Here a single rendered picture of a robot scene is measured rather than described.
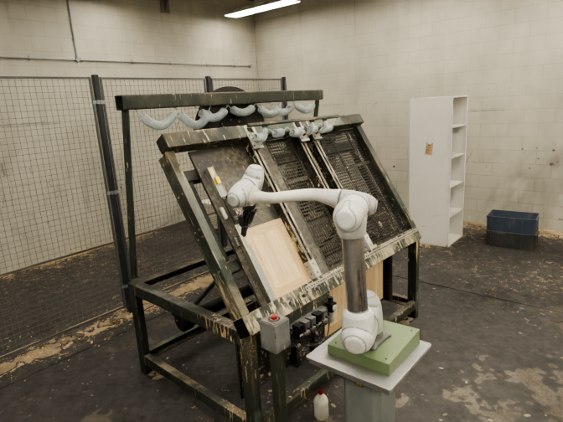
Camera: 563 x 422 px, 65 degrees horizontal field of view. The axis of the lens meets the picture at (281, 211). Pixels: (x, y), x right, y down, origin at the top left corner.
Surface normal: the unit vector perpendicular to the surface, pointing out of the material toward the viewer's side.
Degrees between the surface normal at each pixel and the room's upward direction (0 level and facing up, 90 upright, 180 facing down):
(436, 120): 90
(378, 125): 90
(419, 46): 90
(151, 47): 90
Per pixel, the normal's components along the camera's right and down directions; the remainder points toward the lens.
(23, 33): 0.76, 0.11
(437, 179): -0.64, 0.22
